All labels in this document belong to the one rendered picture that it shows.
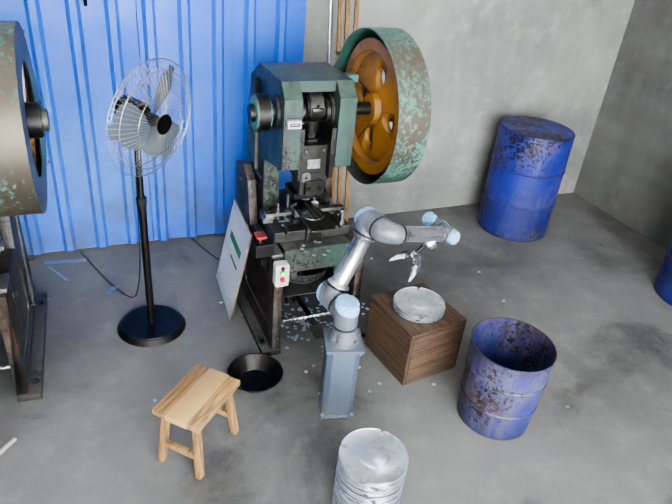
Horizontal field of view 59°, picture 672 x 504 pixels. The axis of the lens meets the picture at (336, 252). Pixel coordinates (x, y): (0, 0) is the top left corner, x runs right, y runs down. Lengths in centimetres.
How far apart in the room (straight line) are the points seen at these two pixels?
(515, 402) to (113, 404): 200
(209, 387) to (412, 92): 168
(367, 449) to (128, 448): 114
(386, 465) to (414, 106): 164
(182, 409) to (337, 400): 79
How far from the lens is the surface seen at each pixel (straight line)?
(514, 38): 523
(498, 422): 320
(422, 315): 330
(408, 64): 304
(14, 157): 264
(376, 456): 262
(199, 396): 281
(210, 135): 431
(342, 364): 294
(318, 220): 325
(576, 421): 358
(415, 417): 327
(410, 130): 300
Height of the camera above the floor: 230
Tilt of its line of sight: 31 degrees down
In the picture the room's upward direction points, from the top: 6 degrees clockwise
